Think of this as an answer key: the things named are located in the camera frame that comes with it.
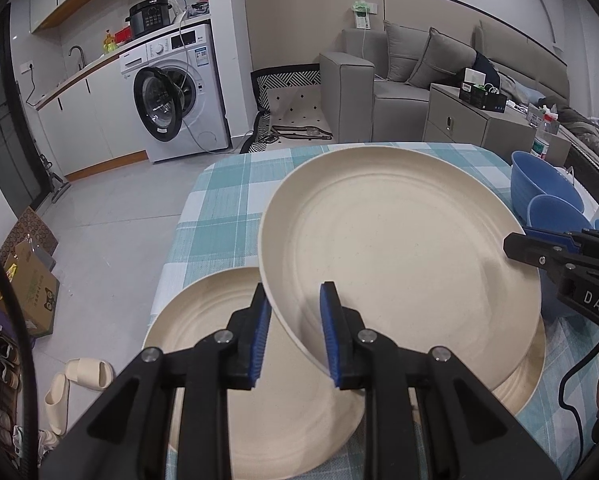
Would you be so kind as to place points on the grey sofa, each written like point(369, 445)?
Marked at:
point(376, 86)

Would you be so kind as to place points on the large blue bowl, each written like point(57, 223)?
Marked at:
point(551, 213)

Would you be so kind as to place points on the black box on cabinet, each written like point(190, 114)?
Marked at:
point(476, 91)

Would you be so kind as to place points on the kitchen faucet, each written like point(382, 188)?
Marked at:
point(78, 53)

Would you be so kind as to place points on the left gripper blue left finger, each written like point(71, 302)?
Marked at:
point(258, 330)

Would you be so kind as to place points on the black pressure cooker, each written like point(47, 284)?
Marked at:
point(148, 16)

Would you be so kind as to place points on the cream slipper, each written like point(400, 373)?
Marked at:
point(90, 373)
point(56, 404)

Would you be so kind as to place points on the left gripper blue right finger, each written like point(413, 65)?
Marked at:
point(330, 309)

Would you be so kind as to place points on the cream slipper left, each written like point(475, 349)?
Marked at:
point(56, 404)

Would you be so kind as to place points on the teal plaid tablecloth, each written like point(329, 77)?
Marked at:
point(218, 229)

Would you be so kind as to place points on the cream slipper right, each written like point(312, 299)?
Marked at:
point(90, 373)

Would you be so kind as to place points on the cream plate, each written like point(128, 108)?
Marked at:
point(294, 423)
point(411, 242)
point(518, 389)

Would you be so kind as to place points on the yellow oil bottle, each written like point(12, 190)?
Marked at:
point(109, 42)

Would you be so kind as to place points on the clear water bottle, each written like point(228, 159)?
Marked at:
point(543, 137)

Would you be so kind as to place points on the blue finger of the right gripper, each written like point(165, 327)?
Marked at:
point(554, 238)
point(524, 249)

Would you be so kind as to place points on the white kitchen counter cabinets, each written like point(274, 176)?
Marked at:
point(91, 125)

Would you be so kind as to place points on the white washing machine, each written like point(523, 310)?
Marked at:
point(175, 94)

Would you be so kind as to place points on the cream plate back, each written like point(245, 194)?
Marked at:
point(411, 242)

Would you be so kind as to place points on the blue bowl back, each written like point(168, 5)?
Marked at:
point(532, 176)

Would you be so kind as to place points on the grey side cabinet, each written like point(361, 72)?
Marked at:
point(450, 120)

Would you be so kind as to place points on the cardboard box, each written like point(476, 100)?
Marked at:
point(35, 287)

